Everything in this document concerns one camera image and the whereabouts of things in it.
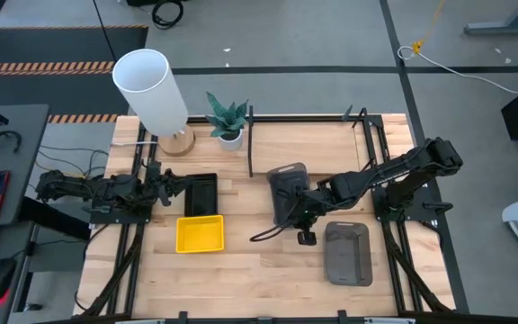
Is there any coiled black cable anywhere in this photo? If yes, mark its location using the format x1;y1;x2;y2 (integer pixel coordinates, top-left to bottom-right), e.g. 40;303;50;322
150;0;185;31

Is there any white floor cable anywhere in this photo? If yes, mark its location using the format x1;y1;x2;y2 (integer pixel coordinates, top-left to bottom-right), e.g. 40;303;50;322
397;44;518;95

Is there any thin black floor cable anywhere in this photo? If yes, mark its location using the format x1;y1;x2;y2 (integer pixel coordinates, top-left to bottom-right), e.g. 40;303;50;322
91;0;118;63

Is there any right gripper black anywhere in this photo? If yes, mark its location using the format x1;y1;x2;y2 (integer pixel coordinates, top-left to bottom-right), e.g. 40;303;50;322
280;185;333;232

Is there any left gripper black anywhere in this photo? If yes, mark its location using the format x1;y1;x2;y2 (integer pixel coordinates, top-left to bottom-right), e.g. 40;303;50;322
146;160;195;209

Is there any yellow cord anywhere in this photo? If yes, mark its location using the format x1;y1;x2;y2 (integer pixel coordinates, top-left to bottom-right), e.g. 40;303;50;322
411;0;447;56

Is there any green plant in white pot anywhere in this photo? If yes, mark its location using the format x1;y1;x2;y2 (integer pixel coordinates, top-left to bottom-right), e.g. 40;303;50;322
204;91;250;153

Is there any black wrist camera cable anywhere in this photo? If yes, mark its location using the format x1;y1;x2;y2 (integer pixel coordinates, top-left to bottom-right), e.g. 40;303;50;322
248;214;299;243

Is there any grey metal desk foot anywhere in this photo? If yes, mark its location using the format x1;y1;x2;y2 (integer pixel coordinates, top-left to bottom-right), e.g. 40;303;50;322
463;0;518;37

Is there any white lamp with wooden base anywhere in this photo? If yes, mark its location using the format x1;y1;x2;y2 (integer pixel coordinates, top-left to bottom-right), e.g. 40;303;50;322
112;48;197;158

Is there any grey desk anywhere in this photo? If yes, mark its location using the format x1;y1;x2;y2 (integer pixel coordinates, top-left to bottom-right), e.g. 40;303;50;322
0;103;49;227

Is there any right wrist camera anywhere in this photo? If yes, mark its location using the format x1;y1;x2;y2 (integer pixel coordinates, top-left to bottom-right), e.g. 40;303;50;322
297;229;318;248

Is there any black aluminium rig frame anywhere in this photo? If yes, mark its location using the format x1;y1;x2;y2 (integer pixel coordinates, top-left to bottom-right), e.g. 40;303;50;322
75;106;471;324

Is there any black dish rack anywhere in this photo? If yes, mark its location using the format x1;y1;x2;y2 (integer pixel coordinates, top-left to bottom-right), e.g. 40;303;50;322
246;105;373;178

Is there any black mat with hazard stripes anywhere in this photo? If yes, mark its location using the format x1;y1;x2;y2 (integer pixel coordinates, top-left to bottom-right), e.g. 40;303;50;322
0;24;150;124

